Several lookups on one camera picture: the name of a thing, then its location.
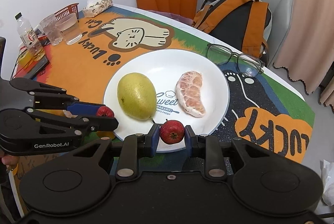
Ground red small fruit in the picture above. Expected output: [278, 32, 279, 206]
[96, 105, 114, 117]
[159, 120, 185, 145]

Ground large yellow-green pear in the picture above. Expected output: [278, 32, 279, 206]
[117, 73, 157, 121]

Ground large peeled pomelo segment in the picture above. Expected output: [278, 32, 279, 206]
[176, 71, 206, 118]

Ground orange mandarin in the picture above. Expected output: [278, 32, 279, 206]
[96, 131, 115, 140]

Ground smaller yellow pear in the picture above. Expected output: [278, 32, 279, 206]
[39, 109, 77, 118]

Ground person's left hand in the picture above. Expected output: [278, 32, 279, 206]
[0, 150, 19, 172]

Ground black smartphone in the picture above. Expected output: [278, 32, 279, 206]
[16, 55, 49, 79]

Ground yellow tape roll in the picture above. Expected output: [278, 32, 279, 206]
[18, 49, 34, 69]

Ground white round plate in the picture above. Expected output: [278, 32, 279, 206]
[104, 49, 230, 140]

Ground frosted plastic cup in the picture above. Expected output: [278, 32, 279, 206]
[56, 13, 82, 45]

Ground colourful cat table mat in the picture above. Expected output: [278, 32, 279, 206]
[12, 6, 316, 183]

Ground plastic drink bottle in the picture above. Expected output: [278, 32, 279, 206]
[15, 12, 45, 61]

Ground clear textured drinking glass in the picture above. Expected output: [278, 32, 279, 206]
[40, 14, 63, 46]

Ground dark-framed eyeglasses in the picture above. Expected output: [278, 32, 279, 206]
[206, 43, 264, 77]

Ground red plastic basket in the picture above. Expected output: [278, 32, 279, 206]
[54, 3, 79, 21]

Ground purple cloth on chair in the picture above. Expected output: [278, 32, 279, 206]
[148, 10, 193, 26]

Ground orange and black backpack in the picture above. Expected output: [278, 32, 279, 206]
[192, 0, 272, 64]

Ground white plastic bags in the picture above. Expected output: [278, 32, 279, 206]
[321, 160, 334, 206]

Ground beige curtain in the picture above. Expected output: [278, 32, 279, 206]
[251, 0, 334, 107]

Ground black cable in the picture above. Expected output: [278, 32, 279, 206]
[11, 48, 30, 78]

